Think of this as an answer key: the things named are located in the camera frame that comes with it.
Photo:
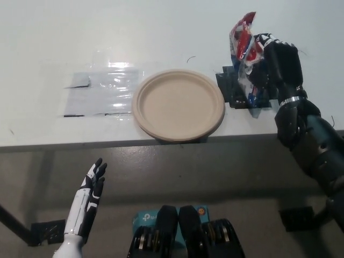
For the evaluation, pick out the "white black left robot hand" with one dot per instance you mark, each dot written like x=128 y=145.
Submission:
x=86 y=196

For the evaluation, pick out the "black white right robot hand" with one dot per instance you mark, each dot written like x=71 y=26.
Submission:
x=285 y=67

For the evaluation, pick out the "red blue sunflower seed bag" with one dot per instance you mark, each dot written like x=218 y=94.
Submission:
x=243 y=45

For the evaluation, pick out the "beige paper plate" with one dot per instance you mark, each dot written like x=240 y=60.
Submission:
x=177 y=104

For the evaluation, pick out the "thin black thread curl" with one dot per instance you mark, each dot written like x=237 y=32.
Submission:
x=190 y=57
x=305 y=53
x=334 y=121

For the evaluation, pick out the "black tape patch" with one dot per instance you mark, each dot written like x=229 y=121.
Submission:
x=227 y=86

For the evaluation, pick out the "teal router box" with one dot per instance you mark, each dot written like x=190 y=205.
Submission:
x=145 y=218

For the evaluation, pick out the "clear plastic sheet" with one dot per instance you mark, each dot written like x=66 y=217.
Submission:
x=102 y=92

